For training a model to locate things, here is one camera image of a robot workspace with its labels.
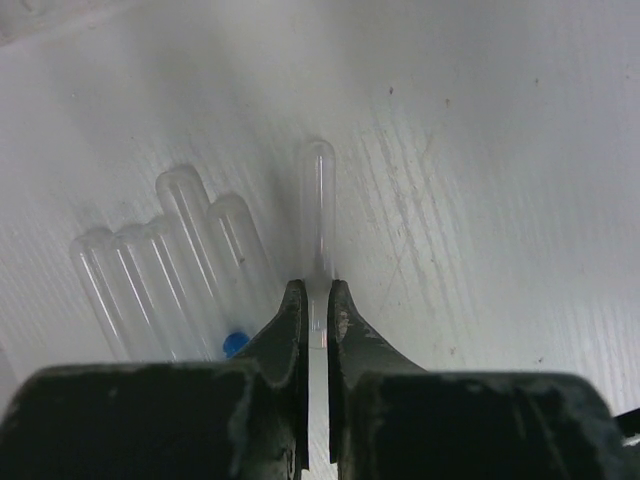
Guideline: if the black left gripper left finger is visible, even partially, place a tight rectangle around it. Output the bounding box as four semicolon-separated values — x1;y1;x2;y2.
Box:
1;280;309;479

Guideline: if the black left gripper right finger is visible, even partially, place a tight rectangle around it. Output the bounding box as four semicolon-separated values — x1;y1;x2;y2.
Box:
327;280;625;479

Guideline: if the clear test tube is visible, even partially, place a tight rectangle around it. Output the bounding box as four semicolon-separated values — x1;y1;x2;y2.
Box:
297;139;336;350

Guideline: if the blue capped test tube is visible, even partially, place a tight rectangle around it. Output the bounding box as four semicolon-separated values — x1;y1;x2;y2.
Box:
207;193;282;358

